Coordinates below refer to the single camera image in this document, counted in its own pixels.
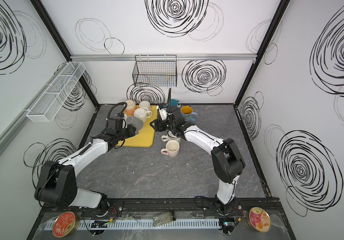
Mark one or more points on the red round tin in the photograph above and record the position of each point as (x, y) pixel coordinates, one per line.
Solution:
(65, 224)

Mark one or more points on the white slotted cable duct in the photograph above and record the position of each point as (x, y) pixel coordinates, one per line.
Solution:
(184, 224)

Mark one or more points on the clear plastic packet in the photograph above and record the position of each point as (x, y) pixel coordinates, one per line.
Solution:
(164, 218)

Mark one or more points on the beige mug back left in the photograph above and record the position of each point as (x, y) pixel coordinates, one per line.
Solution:
(131, 107)

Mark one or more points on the pink orange round tin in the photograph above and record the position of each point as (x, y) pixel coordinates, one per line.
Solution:
(258, 220)

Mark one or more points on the blue butterfly mug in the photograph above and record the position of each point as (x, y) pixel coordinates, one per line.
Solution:
(188, 114)

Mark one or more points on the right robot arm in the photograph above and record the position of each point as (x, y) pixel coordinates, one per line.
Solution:
(228, 162)

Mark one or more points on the black wire wall basket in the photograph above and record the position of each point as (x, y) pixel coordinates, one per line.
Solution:
(156, 70)

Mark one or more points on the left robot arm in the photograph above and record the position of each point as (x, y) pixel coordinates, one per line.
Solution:
(57, 184)

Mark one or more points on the white wire wall shelf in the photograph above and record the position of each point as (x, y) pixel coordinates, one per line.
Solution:
(63, 91)

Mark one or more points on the beige speckled mug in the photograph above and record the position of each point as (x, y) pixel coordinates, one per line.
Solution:
(169, 136)

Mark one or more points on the teal lidded white mug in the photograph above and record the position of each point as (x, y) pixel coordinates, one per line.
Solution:
(175, 103)

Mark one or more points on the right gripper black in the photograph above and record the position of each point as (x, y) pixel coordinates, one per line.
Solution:
(168, 119)

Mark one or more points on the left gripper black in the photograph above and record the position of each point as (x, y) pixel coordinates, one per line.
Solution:
(130, 130)

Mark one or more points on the yellow plastic tray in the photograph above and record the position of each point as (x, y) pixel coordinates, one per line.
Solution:
(146, 135)

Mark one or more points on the cream mug with handle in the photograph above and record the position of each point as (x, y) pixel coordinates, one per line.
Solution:
(142, 114)

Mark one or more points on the pink mug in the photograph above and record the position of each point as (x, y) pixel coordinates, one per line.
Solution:
(172, 149)

